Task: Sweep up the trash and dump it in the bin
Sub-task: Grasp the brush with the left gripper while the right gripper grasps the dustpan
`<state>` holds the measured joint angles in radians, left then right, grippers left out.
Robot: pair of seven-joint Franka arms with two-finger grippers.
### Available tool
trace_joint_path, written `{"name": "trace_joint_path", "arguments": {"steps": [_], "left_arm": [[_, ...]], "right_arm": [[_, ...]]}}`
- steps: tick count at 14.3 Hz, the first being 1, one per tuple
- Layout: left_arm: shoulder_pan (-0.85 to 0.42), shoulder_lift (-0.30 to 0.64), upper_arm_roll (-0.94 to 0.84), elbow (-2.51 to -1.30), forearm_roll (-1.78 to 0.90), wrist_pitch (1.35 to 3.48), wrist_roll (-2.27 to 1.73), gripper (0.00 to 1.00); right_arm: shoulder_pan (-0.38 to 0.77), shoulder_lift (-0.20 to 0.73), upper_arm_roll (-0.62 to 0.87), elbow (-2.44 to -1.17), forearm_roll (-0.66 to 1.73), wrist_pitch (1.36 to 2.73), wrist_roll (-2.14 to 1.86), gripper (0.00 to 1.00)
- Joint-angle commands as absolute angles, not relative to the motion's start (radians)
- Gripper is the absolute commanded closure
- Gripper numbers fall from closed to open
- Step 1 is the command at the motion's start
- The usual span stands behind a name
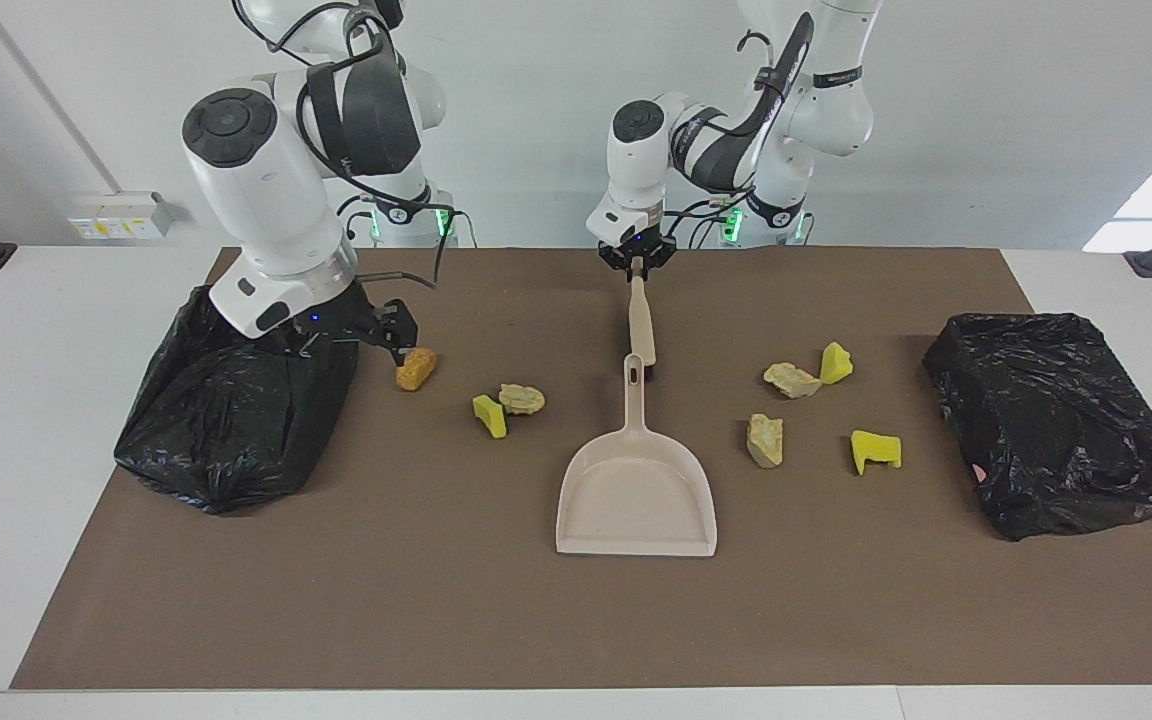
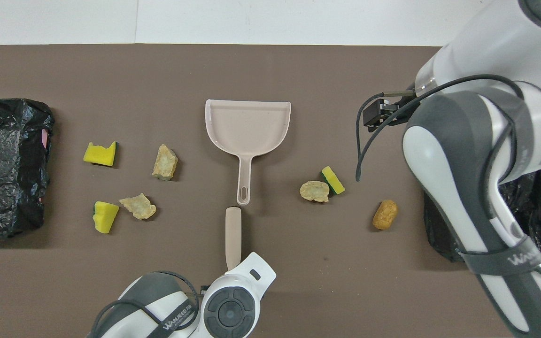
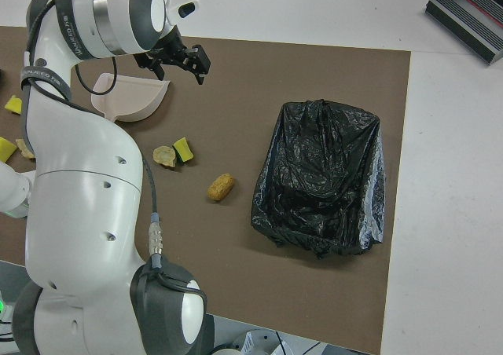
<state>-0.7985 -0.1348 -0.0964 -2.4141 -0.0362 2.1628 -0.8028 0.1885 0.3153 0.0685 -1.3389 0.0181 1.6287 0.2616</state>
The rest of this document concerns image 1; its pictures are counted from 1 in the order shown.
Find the small yellow green sponge piece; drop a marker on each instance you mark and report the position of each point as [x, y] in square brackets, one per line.
[491, 418]

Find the beige plastic dustpan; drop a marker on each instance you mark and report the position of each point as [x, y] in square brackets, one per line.
[636, 500]

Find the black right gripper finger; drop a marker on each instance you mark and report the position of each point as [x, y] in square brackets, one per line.
[308, 343]
[404, 348]

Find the beige hand brush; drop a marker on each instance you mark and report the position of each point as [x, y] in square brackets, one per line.
[641, 320]

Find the beige rock piece left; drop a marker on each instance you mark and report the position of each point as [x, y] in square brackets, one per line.
[522, 399]

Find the yellow green sponge wedge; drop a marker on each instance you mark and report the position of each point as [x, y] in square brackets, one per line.
[836, 365]

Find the ridged golden pastry piece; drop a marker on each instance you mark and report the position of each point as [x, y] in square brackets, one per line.
[791, 380]

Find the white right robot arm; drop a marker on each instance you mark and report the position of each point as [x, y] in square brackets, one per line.
[256, 200]

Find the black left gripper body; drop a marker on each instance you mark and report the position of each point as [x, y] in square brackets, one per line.
[636, 250]

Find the brown table mat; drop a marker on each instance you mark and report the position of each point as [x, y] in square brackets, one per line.
[436, 600]

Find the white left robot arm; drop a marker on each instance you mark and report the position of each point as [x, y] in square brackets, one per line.
[836, 110]

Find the brown oval bread roll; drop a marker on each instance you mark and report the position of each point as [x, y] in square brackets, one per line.
[416, 369]

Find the black bag covered bin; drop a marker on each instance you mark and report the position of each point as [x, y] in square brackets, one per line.
[1056, 420]

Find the open bin with black bag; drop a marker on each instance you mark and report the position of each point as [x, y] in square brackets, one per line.
[216, 440]

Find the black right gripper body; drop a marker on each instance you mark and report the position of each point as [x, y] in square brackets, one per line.
[356, 320]

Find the notched yellow sponge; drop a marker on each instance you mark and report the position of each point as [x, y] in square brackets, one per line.
[871, 447]

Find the white wall power outlet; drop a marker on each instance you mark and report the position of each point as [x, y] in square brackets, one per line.
[121, 225]

